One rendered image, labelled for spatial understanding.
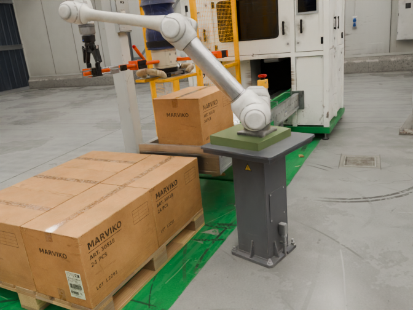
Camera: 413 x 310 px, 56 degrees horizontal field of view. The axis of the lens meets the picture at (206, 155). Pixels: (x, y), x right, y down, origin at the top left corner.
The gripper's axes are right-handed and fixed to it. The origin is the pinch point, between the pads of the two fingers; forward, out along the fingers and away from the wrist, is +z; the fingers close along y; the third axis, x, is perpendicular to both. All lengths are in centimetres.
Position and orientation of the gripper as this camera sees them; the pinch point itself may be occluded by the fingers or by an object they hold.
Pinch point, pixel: (94, 71)
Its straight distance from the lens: 243.2
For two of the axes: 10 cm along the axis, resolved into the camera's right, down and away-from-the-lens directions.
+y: -7.6, -1.3, 6.3
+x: -6.4, 2.9, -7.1
